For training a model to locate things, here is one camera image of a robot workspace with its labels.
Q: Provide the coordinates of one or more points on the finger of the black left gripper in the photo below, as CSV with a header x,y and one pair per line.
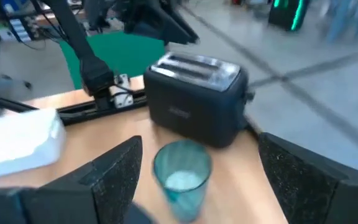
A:
x,y
179,28

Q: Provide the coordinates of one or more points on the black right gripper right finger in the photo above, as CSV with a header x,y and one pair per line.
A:
x,y
303,183

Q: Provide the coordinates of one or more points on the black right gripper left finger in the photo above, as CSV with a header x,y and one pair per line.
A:
x,y
110,186

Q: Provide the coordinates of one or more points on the teal transparent drinking glass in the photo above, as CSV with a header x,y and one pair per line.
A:
x,y
182,168

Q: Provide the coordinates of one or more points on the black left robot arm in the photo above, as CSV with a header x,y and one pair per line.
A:
x,y
85,56

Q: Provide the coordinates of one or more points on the green floor mat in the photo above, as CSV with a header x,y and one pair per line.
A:
x,y
120,53

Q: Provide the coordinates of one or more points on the white milk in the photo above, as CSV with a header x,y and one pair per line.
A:
x,y
183,180

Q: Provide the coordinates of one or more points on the black toaster with silver top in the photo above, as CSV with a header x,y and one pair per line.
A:
x,y
197,105

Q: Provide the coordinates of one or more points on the white rectangular plastic container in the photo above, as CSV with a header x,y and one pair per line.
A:
x,y
17,143

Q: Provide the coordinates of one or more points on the black tower with green lights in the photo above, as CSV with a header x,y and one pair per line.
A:
x,y
287,14

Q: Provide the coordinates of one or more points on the black metal table frame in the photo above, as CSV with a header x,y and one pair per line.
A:
x,y
82,110

